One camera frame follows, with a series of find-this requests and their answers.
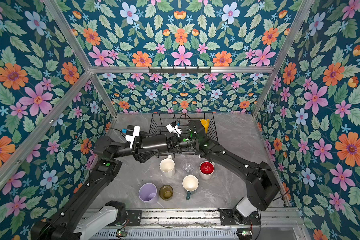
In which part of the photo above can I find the clear glass cup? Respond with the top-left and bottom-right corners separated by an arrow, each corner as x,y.
182,160 -> 195,175

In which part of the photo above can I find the lilac plastic cup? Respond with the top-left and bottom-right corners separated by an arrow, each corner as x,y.
139,183 -> 159,204

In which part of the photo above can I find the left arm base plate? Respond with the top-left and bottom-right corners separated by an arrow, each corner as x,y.
107,210 -> 143,228

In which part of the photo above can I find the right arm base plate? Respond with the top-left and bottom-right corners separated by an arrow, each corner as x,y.
218,208 -> 261,226

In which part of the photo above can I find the olive green glass cup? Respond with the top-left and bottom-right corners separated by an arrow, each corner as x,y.
159,185 -> 174,201

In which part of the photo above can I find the black mug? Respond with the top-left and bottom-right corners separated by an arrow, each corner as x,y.
136,135 -> 168,163

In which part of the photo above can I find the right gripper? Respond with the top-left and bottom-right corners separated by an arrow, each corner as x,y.
158,135 -> 200,155

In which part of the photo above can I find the red interior white mug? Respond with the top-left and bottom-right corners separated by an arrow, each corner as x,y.
199,162 -> 215,180

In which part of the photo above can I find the cream mug green handle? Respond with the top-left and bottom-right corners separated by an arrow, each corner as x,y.
182,175 -> 199,201

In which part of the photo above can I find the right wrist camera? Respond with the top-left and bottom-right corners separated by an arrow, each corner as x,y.
166,122 -> 182,137

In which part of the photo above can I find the black wire dish rack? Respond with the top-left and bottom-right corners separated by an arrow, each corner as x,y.
149,113 -> 225,159

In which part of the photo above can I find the yellow mug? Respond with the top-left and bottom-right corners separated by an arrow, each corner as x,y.
200,119 -> 210,134

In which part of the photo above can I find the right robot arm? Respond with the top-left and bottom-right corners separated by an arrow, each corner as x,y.
166,120 -> 281,225

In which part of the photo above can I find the black wall hook rail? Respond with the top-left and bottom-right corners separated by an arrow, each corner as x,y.
148,67 -> 212,74

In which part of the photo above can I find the cream mug with handle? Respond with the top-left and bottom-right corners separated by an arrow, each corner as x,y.
160,155 -> 176,178

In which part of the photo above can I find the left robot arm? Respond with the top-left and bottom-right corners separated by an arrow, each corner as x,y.
31,132 -> 153,240

